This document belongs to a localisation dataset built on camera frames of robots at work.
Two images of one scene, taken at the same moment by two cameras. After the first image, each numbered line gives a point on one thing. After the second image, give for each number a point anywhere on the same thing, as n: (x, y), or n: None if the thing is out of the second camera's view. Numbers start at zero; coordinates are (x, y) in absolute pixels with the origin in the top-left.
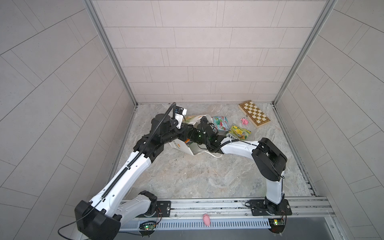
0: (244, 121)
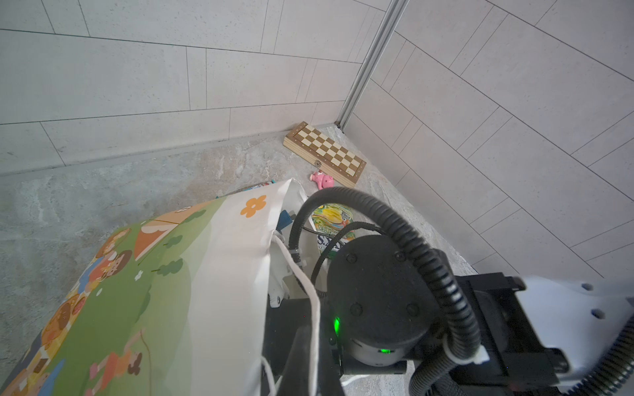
0: (324, 181)
